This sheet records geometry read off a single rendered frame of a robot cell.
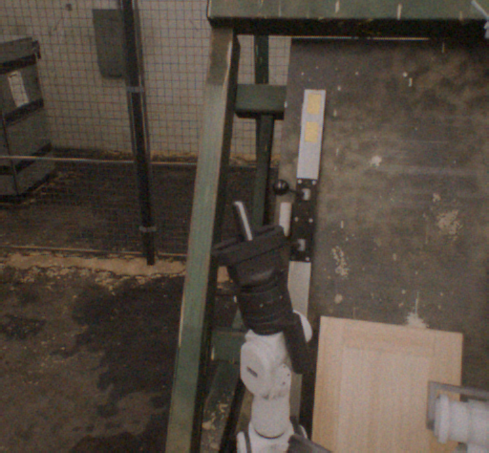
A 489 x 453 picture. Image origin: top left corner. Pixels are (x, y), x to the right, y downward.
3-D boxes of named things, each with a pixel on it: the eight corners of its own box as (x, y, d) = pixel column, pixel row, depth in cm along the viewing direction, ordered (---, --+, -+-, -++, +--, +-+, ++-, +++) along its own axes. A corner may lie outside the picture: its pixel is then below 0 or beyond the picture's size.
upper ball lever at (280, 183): (300, 203, 120) (267, 194, 110) (302, 187, 121) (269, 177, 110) (314, 203, 118) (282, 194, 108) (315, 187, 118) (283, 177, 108)
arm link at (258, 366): (274, 311, 88) (270, 363, 95) (239, 337, 83) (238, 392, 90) (303, 330, 85) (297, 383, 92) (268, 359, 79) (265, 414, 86)
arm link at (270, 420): (297, 364, 95) (290, 428, 105) (244, 370, 94) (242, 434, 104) (312, 414, 86) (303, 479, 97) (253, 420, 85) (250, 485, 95)
